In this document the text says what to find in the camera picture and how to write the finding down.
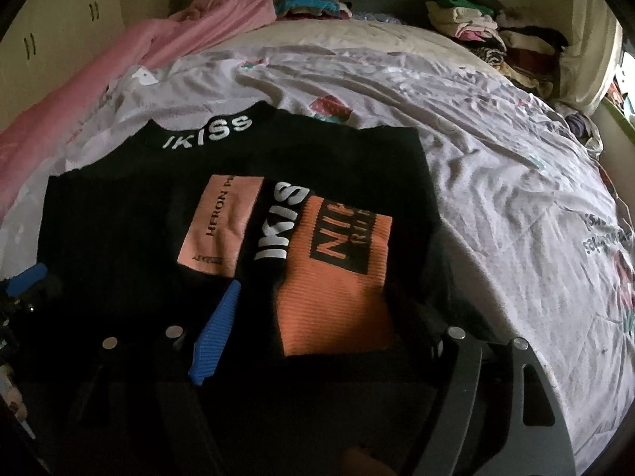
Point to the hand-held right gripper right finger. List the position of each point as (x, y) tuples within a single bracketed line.
[(464, 382)]

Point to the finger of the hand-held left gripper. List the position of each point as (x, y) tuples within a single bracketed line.
[(27, 278)]

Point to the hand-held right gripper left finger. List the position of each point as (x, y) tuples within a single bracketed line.
[(216, 337)]

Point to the black sweater with orange cuffs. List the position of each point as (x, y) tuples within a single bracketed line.
[(124, 208)]

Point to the pile of colourful folded clothes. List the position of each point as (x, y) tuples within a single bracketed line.
[(307, 5)]

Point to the large heap of mixed clothes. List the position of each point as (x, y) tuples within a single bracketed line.
[(496, 34)]

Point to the lilac printed bedsheet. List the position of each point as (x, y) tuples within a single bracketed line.
[(496, 158)]

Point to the pink blanket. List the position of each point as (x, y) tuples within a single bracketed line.
[(149, 39)]

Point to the cream wardrobe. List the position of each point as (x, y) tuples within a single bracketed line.
[(59, 10)]

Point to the purple crumpled cloth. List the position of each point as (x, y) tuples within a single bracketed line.
[(583, 129)]

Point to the cream bed cover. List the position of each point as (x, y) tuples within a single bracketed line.
[(347, 37)]

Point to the cream curtain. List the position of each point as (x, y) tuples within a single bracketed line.
[(590, 34)]

